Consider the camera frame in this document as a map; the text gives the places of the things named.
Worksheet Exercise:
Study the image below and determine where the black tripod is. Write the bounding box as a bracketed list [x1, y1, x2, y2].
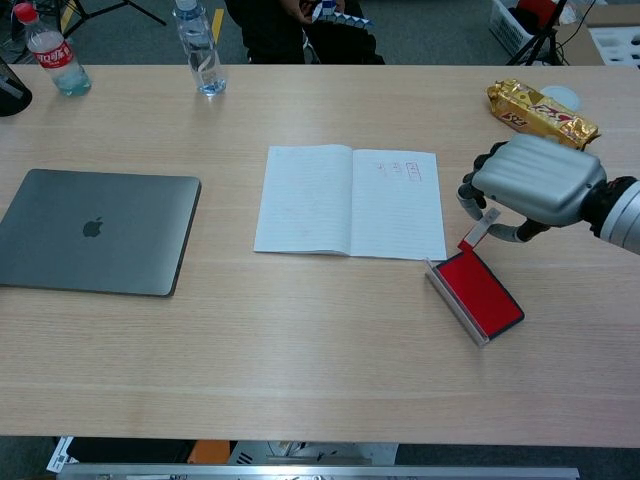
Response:
[59, 0, 168, 39]
[505, 0, 571, 66]

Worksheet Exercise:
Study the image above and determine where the white plastic crate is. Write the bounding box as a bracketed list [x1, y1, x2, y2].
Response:
[488, 0, 556, 59]

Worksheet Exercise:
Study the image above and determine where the red label cola bottle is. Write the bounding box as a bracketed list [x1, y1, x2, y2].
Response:
[12, 2, 93, 97]

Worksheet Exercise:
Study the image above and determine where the gold snack package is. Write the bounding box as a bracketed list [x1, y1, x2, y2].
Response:
[485, 78, 601, 151]

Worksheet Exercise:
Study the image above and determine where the red ink pad case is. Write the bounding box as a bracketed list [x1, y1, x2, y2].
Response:
[424, 248, 526, 349]

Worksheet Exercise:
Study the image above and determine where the aluminium rail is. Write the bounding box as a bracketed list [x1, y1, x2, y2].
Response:
[57, 464, 580, 480]

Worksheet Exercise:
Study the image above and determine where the orange object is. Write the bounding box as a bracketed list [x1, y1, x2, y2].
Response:
[188, 439, 232, 466]

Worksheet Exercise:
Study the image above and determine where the person in black clothes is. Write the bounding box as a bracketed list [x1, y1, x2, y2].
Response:
[223, 0, 386, 65]

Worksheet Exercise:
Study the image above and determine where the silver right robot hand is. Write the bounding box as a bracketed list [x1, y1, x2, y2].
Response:
[456, 133, 609, 245]

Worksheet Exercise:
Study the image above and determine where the red rubber stamp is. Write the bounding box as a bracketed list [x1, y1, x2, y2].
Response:
[458, 208, 501, 250]

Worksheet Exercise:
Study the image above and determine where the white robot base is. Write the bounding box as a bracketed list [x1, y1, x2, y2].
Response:
[229, 440, 399, 466]

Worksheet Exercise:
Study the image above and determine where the white printed label sheet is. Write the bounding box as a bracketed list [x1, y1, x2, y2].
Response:
[46, 436, 76, 474]

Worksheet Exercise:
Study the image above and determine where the cardboard box with foam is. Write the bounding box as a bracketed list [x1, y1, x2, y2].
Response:
[554, 7, 640, 67]

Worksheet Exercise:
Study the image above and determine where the black curved object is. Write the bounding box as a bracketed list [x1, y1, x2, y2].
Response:
[0, 54, 34, 118]

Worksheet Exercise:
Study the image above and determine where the clear water bottle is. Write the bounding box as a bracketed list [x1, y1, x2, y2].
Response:
[172, 0, 228, 98]

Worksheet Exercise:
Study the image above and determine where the white round lid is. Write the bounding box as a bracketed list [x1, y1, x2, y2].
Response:
[539, 84, 584, 114]

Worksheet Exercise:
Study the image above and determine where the blue white zigzag toy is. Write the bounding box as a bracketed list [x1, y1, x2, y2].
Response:
[308, 0, 375, 26]

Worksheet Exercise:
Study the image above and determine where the grey closed laptop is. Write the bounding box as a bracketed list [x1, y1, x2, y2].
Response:
[0, 168, 203, 298]

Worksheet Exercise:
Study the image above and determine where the open white lined notebook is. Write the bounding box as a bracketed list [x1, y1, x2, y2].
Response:
[253, 144, 448, 262]

